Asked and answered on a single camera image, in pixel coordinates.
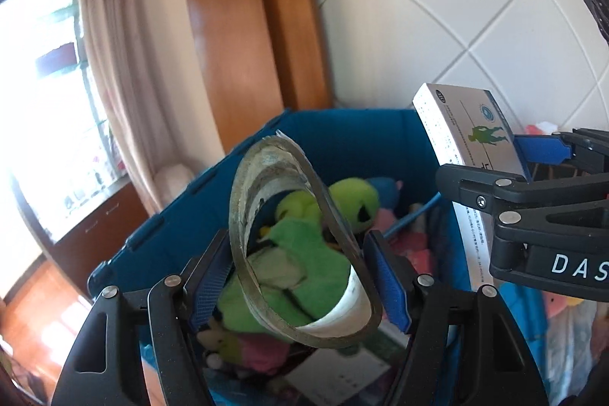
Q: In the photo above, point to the large tape roll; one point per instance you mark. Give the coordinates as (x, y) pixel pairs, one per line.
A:
(349, 311)

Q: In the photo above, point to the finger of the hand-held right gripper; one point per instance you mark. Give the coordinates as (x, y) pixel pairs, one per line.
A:
(476, 182)
(542, 149)

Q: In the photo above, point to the window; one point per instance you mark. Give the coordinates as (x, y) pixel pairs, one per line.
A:
(43, 111)

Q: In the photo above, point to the blue plush toy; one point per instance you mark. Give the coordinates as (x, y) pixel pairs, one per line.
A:
(385, 189)

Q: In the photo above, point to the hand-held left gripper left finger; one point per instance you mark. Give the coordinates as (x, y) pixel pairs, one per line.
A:
(209, 277)

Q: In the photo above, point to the pink pig plush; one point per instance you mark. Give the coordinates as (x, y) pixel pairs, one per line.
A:
(416, 254)

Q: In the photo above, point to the blue plastic crate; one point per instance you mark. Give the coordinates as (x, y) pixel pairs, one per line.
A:
(333, 139)

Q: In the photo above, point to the white box with green figure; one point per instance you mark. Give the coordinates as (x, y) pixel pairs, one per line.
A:
(471, 135)

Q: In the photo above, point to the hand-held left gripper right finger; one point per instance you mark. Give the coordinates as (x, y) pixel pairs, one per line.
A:
(388, 282)

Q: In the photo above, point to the wooden wall trim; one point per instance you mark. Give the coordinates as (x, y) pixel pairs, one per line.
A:
(228, 30)

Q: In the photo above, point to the light green frog plush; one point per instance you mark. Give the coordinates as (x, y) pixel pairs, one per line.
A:
(295, 254)

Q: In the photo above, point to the pink plush toy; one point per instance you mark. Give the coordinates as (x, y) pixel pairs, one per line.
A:
(259, 351)

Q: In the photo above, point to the brown wooden cabinet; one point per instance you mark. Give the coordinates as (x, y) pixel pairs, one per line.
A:
(95, 225)

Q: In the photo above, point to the beige curtain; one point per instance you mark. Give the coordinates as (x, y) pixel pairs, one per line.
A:
(142, 78)

